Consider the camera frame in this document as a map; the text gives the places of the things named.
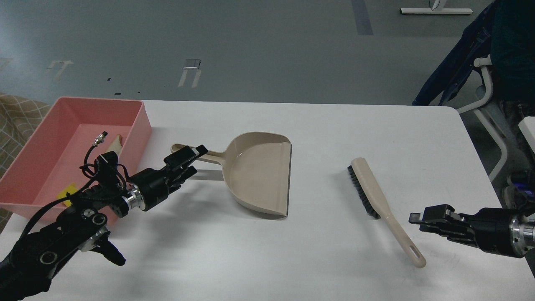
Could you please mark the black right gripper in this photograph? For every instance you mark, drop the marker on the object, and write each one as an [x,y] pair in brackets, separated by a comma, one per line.
[499,231]

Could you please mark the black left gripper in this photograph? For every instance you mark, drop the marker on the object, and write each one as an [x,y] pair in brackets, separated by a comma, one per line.
[156,185]

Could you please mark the white bread slice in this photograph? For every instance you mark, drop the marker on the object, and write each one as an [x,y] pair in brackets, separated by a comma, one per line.
[115,146]

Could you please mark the beige hand brush black bristles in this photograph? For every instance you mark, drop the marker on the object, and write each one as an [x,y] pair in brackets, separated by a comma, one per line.
[376,205]

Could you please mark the beige plastic dustpan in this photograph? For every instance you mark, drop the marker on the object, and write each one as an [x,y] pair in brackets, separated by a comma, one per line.
[256,169]

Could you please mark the yellow green sponge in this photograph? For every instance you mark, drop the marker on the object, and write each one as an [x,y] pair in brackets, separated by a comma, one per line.
[67,191]

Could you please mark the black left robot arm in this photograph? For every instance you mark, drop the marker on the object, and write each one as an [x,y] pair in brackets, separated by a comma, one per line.
[76,223]

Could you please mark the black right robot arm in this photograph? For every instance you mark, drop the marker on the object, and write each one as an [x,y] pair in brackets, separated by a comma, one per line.
[518,195]

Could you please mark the pink plastic bin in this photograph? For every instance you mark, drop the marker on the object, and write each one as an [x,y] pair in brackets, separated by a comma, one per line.
[50,161]

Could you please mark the white chair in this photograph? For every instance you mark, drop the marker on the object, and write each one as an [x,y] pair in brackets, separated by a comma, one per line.
[487,110]

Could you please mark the beige checkered fabric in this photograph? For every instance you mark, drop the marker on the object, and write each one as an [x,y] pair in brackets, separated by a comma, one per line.
[19,119]

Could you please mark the white floor stand base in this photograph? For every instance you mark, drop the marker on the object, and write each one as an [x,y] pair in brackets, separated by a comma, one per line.
[437,7]

